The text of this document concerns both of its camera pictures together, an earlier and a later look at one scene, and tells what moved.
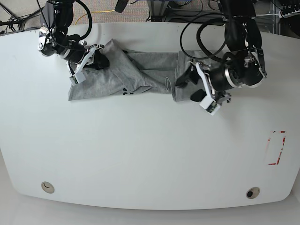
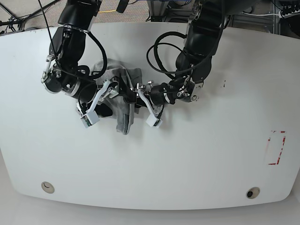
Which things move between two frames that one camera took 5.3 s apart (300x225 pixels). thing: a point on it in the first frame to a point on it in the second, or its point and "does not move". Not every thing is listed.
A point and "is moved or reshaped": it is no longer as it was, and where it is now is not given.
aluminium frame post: x=157 y=10 does not move
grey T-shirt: x=130 y=72 is moved or reshaped
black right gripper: x=219 y=80 to x=156 y=94
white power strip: x=292 y=13 does not move
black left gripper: x=76 y=53 to x=87 y=92
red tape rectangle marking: x=281 y=150 does not move
